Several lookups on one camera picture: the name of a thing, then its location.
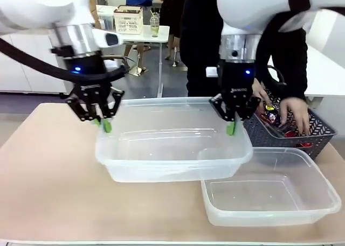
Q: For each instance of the white folding table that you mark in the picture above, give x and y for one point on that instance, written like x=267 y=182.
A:
x=161 y=33

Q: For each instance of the person's left forearm black sleeve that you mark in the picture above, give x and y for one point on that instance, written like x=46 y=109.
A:
x=295 y=68

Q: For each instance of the clear drink cup with straw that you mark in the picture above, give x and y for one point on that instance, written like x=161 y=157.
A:
x=154 y=25

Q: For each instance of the white cabinet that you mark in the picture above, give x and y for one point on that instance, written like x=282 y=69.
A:
x=24 y=79

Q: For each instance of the person in black clothes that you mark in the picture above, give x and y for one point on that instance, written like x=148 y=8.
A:
x=202 y=41

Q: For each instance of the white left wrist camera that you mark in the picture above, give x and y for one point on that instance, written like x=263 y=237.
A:
x=109 y=38

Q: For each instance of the person's left hand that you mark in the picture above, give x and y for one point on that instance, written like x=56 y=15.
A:
x=296 y=111

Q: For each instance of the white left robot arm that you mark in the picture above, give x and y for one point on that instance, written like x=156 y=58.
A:
x=40 y=6

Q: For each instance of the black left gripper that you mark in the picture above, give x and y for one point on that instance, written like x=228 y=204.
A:
x=90 y=68

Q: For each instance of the large clear plastic bin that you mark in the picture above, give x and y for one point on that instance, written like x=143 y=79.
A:
x=161 y=170

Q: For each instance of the pinkish red wrapper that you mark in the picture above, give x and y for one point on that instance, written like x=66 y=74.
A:
x=304 y=144

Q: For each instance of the cream plastic crate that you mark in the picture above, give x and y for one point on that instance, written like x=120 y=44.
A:
x=128 y=20

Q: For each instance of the small clear plastic bin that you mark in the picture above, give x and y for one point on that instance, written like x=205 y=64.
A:
x=269 y=219

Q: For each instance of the person's right hand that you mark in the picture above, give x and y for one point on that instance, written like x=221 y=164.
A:
x=260 y=91

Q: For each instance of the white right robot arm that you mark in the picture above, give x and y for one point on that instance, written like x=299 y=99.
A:
x=242 y=9

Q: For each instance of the dark grey woven basket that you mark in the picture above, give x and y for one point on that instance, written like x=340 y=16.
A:
x=269 y=138

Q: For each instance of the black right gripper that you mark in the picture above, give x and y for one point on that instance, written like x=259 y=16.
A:
x=235 y=79

